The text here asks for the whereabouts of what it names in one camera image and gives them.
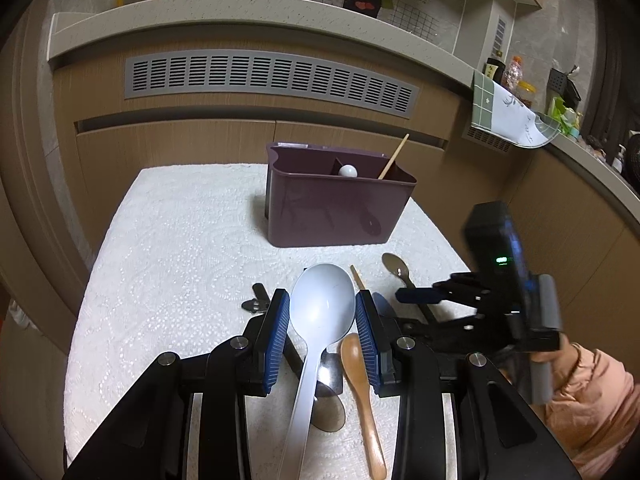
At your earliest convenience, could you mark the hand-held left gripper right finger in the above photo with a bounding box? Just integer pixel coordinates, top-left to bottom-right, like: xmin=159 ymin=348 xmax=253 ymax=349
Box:
xmin=355 ymin=289 xmax=581 ymax=480

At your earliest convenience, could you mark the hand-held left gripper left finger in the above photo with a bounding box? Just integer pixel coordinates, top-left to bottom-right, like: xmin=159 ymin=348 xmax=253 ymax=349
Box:
xmin=65 ymin=289 xmax=291 ymax=480

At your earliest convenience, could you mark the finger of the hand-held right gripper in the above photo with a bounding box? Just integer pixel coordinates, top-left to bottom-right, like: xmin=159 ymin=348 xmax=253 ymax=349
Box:
xmin=395 ymin=310 xmax=516 ymax=361
xmin=395 ymin=271 xmax=506 ymax=307

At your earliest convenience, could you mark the wooden spoon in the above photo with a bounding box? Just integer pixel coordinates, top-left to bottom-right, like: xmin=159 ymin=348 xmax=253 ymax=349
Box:
xmin=340 ymin=332 xmax=389 ymax=480

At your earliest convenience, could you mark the brown metal spoon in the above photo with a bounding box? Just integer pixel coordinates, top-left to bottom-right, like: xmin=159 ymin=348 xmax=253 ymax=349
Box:
xmin=381 ymin=252 xmax=439 ymax=324

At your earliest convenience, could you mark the large white plastic ladle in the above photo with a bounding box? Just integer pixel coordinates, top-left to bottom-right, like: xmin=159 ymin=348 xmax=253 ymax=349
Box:
xmin=277 ymin=262 xmax=357 ymax=480

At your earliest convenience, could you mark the purple plastic utensil holder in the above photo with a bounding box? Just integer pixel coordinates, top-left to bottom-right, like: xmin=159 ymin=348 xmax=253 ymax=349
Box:
xmin=264 ymin=142 xmax=418 ymax=249

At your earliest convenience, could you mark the person's right forearm pink sleeve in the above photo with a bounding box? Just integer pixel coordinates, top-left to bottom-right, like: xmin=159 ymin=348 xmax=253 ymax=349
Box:
xmin=530 ymin=342 xmax=640 ymax=468

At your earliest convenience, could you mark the small grey vent grille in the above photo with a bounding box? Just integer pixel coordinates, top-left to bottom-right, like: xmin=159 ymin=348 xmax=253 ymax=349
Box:
xmin=466 ymin=125 xmax=514 ymax=154

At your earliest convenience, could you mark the green and white cloth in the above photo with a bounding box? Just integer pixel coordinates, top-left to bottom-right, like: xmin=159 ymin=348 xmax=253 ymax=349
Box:
xmin=470 ymin=70 xmax=562 ymax=149

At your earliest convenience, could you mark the red-capped plastic bottle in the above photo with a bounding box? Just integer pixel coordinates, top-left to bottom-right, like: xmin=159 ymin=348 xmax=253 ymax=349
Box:
xmin=504 ymin=55 xmax=524 ymax=97

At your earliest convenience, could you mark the black box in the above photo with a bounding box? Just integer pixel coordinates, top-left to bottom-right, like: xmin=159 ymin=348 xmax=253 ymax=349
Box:
xmin=547 ymin=67 xmax=582 ymax=107

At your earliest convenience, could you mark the wooden kitchen cabinet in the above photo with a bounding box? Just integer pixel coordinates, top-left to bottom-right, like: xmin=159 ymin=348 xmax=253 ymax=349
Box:
xmin=0 ymin=7 xmax=640 ymax=361

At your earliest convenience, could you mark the beige stone countertop ledge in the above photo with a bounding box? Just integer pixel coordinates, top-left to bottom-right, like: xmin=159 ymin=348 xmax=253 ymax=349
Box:
xmin=47 ymin=0 xmax=477 ymax=102

